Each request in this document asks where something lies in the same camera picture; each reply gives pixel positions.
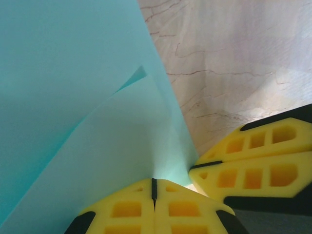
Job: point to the light blue paper sheet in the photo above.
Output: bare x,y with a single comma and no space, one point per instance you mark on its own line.
73,73

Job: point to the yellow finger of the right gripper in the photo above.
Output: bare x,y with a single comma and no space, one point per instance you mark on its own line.
243,192
268,148

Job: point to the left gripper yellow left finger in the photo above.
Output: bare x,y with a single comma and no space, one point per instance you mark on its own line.
126,209

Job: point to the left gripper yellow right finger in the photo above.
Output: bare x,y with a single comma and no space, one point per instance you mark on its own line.
185,209

